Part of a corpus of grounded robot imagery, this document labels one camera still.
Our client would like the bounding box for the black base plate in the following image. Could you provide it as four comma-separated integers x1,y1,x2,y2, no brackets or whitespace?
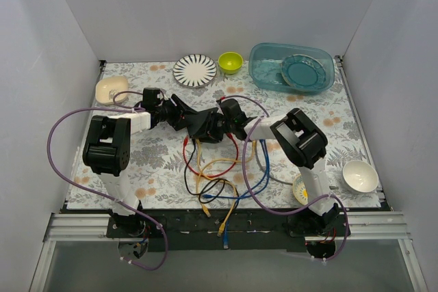
106,209,350,252

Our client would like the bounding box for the loose red ethernet cable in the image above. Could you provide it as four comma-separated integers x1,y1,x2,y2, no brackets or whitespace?
183,136,206,176

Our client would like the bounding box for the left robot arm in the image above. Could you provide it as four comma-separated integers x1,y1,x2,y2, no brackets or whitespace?
83,88,200,237

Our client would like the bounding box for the black ethernet cable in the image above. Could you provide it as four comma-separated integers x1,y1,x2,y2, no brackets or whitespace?
183,140,227,206

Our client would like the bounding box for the red ethernet cable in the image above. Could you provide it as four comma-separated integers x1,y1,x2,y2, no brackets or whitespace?
201,134,241,180
183,136,206,176

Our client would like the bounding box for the dark grey network switch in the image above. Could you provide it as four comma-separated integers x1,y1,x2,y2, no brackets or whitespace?
184,107,218,143

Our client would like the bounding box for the white ceramic bowl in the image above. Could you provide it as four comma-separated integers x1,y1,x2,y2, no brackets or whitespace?
342,161,378,194

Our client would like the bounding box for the striped white plate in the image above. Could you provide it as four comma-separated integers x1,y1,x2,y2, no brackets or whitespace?
172,54,218,88

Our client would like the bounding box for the cream square dish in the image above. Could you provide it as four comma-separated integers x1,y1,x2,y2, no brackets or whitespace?
95,76,129,105

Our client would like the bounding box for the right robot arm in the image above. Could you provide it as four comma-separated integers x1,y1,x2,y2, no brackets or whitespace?
217,97,335,236

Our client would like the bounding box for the teal glass plate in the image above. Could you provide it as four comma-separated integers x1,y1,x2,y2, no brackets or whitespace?
281,54,326,90

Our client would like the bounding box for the lime green bowl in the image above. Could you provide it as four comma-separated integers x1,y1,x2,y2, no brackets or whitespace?
218,51,244,75

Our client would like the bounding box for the yellow patterned small bowl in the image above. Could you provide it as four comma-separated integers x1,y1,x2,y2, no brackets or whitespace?
292,175,308,205

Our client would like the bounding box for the aluminium frame rail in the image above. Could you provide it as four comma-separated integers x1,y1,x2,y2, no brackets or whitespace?
29,211,428,292

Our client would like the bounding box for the teal plastic tub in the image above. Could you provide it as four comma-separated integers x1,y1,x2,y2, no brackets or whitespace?
248,42,335,94

